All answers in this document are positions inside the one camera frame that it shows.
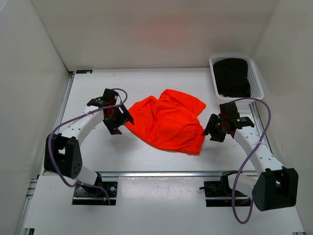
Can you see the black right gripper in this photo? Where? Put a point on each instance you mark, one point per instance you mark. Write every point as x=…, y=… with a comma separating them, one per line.
x=210, y=129

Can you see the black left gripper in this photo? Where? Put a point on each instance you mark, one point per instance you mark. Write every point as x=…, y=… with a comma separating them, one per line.
x=123, y=117

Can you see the orange shorts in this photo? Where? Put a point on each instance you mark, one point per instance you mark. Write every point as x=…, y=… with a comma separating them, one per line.
x=170, y=122

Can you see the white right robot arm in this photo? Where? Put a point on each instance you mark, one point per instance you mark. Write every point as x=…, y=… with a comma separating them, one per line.
x=276, y=186

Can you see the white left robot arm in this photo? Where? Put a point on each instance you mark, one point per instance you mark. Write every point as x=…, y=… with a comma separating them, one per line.
x=62, y=151

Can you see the black folded shorts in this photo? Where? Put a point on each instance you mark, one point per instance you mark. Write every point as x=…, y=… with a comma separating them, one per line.
x=231, y=78

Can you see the white plastic basket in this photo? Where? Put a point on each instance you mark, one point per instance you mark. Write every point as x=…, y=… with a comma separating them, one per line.
x=256, y=90

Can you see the blue label sticker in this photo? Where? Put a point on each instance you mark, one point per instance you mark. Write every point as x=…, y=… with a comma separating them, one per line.
x=84, y=71

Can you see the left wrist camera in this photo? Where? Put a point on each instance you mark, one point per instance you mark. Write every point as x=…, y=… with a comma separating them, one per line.
x=108, y=98

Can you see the aluminium table edge rail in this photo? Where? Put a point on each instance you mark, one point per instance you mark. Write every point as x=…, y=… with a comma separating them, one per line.
x=114, y=174

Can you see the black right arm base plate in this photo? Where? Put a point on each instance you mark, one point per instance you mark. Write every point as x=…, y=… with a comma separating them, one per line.
x=218, y=193

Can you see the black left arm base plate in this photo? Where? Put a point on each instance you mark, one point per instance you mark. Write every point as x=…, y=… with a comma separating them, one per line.
x=95, y=197

